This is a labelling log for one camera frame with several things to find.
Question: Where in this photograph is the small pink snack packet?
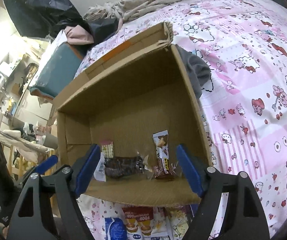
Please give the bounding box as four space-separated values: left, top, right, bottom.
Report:
100 140 114 158

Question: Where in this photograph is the white silver small packet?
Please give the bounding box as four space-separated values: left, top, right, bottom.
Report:
94 152 106 182

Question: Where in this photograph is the dark chocolate snack packet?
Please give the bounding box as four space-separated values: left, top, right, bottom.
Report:
104 156 144 179

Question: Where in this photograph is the white brown wafer snack packet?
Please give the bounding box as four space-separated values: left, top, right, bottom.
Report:
153 130 174 180

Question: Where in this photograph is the yellow cartoon snack packet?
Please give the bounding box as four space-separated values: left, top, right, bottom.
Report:
166 205 192 240

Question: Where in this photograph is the red rice cake packet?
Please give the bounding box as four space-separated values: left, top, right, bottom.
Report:
137 207 169 240
122 207 144 240

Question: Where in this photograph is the blue snack bag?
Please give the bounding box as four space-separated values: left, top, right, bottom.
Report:
105 217 127 240

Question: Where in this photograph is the yellow wooden chair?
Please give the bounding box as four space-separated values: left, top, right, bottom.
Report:
7 144 56 179

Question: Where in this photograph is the brown cardboard box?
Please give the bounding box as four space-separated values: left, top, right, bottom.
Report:
52 21 213 208

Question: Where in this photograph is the pink cartoon bed sheet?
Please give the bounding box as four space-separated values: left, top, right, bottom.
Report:
78 0 287 237

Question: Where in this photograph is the teal mattress edge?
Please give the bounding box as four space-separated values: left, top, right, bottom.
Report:
29 43 88 100

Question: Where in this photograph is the grey cloth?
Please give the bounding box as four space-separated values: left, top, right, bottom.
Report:
175 44 211 99

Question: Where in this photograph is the pink cloth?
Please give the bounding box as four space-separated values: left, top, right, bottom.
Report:
64 25 94 45

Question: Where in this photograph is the black plastic bag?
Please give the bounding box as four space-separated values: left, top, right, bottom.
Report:
3 0 119 44

